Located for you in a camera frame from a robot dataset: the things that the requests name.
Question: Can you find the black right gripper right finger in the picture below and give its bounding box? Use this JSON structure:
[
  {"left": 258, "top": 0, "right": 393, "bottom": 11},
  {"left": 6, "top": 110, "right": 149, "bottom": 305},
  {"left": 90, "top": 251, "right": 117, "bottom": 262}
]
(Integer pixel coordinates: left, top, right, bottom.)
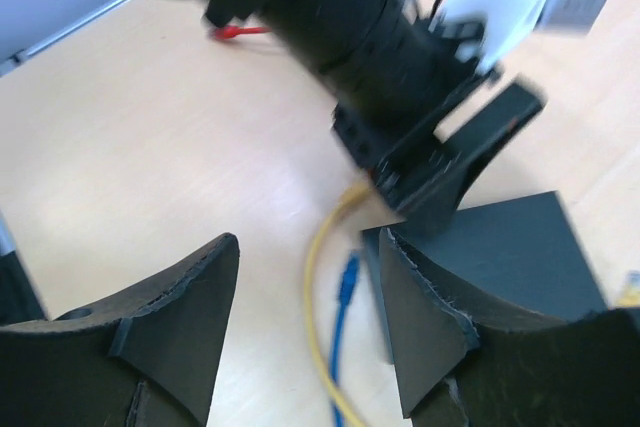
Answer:
[{"left": 379, "top": 229, "right": 639, "bottom": 426}]

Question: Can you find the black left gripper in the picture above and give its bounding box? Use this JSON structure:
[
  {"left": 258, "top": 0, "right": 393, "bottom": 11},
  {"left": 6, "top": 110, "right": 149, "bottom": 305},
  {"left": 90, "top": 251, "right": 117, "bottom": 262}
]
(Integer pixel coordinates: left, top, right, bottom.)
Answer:
[{"left": 206, "top": 0, "right": 545, "bottom": 237}]

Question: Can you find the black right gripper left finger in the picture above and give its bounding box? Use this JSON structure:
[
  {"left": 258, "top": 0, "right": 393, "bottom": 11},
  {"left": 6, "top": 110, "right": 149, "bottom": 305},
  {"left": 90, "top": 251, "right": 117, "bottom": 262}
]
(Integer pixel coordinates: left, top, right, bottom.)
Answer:
[{"left": 1, "top": 233, "right": 239, "bottom": 426}]

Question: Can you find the yellow ethernet cable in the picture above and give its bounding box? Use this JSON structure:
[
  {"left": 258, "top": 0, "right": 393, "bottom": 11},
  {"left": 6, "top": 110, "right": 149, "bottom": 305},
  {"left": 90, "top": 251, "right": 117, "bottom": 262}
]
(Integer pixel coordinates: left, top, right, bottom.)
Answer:
[{"left": 304, "top": 183, "right": 374, "bottom": 427}]

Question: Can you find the small black network switch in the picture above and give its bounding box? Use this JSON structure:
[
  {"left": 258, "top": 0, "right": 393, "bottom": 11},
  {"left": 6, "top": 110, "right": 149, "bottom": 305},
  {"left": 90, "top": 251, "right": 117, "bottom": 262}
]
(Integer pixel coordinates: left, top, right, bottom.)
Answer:
[{"left": 361, "top": 190, "right": 608, "bottom": 364}]

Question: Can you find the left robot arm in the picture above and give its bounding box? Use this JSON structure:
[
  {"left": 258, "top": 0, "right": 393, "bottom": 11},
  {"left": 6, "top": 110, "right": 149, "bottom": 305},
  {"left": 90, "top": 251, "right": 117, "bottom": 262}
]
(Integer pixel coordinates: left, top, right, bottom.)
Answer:
[{"left": 204, "top": 0, "right": 544, "bottom": 233}]

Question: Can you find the blue ethernet cable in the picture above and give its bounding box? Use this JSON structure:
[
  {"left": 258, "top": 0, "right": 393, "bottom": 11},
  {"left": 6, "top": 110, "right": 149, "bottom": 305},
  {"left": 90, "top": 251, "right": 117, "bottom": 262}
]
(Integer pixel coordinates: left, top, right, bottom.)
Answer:
[{"left": 329, "top": 249, "right": 364, "bottom": 427}]

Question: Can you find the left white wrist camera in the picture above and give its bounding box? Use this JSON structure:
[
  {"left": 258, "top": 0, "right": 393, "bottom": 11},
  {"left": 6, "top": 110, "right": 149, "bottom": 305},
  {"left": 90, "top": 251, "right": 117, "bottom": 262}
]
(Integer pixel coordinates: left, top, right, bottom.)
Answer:
[{"left": 436, "top": 0, "right": 607, "bottom": 74}]

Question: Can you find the orange-red ethernet cable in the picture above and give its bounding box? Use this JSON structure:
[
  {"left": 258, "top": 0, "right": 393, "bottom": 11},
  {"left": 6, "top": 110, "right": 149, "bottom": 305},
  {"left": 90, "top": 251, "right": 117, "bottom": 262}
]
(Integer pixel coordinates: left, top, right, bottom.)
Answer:
[{"left": 209, "top": 24, "right": 271, "bottom": 43}]

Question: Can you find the aluminium frame rail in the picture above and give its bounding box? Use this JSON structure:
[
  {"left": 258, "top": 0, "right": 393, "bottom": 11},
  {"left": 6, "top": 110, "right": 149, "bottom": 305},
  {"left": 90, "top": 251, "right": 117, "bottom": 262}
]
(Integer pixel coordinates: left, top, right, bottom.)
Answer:
[{"left": 1, "top": 0, "right": 131, "bottom": 76}]

